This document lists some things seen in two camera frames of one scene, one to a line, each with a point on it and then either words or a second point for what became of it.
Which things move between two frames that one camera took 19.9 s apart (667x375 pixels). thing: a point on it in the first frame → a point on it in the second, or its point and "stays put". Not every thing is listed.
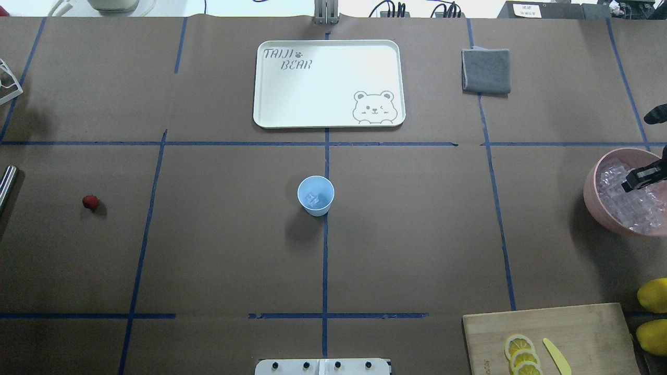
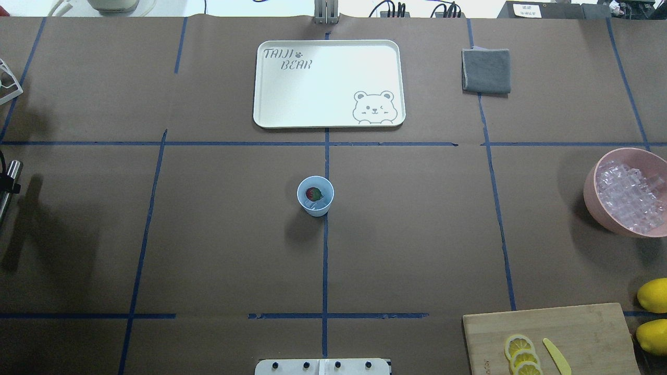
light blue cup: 315,194 stays put
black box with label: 554,10 stays put
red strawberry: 90,201 → 313,194
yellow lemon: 652,336 stays put
